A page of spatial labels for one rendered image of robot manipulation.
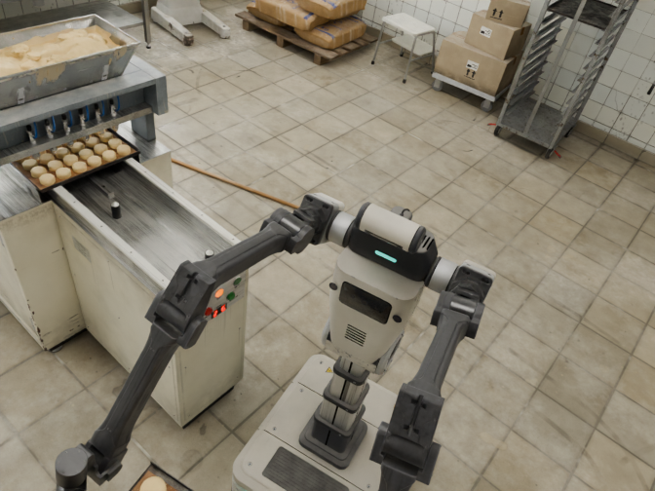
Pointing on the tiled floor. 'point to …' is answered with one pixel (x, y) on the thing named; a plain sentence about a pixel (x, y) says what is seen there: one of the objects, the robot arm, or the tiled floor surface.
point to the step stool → (409, 38)
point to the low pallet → (303, 39)
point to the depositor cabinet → (52, 251)
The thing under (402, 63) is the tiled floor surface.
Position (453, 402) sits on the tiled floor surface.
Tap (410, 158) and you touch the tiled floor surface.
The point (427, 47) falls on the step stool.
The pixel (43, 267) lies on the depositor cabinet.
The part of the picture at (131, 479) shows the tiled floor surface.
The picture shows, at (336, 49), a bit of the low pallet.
